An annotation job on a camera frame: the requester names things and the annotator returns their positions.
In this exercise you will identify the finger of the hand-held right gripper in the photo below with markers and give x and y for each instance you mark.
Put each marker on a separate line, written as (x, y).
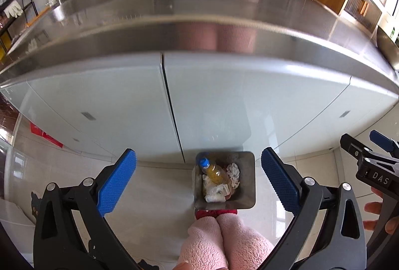
(383, 139)
(355, 148)

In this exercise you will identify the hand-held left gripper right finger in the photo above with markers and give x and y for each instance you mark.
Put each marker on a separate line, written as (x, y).
(280, 182)

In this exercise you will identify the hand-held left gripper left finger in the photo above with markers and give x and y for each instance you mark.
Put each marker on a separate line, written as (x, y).
(117, 182)

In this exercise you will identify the steel bin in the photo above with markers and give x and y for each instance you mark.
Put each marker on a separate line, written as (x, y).
(247, 164)

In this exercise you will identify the white tissue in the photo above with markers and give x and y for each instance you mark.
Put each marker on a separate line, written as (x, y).
(233, 171)

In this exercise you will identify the white plastic bag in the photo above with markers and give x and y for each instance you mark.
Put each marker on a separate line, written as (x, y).
(218, 194)

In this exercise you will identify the yellow juice bottle blue cap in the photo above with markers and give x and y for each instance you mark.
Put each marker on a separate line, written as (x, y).
(215, 175)

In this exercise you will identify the person's right hand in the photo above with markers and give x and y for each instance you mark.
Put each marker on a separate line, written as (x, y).
(374, 208)

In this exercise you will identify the red patterned slipper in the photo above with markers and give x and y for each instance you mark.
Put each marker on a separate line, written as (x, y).
(205, 214)
(227, 212)

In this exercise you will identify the person's right leg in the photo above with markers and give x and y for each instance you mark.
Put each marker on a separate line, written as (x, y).
(246, 245)

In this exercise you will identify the person's leg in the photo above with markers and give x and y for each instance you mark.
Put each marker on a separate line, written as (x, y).
(202, 245)
(246, 245)

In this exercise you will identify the red floor item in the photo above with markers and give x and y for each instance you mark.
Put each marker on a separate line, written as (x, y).
(43, 134)

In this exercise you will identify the steel bowl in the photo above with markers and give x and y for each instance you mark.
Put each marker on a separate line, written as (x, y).
(388, 48)

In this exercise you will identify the white base cabinet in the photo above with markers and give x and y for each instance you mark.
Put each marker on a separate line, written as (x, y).
(233, 101)

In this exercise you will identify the person's left leg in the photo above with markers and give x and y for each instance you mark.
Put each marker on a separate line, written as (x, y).
(202, 245)

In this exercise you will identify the white electric kettle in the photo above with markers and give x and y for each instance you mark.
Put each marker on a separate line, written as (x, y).
(388, 22)

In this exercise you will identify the white rubber glove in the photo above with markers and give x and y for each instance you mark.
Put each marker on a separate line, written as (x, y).
(14, 9)

